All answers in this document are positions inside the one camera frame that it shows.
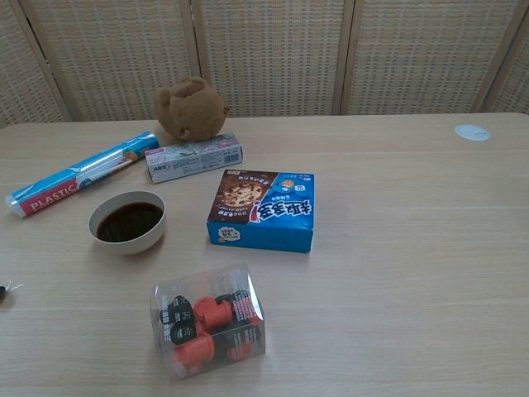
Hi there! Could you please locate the woven rattan folding screen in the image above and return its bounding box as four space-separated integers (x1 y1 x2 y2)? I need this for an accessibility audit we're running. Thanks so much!
0 0 529 129

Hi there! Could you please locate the clear box of capsules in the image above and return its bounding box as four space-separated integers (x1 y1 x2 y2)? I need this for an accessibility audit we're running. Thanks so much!
149 262 266 381

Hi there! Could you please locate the white cup of coffee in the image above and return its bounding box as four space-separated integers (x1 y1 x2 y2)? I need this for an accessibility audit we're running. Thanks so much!
88 189 168 256

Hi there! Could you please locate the white round table grommet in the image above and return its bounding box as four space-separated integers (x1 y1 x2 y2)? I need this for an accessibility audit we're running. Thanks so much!
454 123 491 142

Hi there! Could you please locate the long floral print box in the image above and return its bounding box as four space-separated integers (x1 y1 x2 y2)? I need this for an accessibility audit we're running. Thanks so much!
144 132 244 185

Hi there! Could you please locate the brown plush toy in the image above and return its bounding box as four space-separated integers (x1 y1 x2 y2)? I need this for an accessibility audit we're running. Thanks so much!
153 76 231 141

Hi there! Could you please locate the blue cookie box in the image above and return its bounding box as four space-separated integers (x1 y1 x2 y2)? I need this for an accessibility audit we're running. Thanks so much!
206 168 316 254

